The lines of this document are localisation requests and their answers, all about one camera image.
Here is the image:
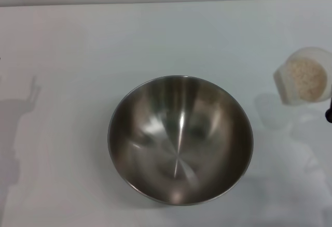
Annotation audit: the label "translucent plastic measuring cup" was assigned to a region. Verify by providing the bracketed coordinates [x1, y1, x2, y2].
[272, 46, 332, 106]

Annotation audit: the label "white rice grains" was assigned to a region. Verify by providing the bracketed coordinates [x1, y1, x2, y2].
[285, 58, 327, 97]

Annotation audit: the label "stainless steel mixing bowl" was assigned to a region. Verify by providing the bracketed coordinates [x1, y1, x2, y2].
[107, 75, 254, 207]

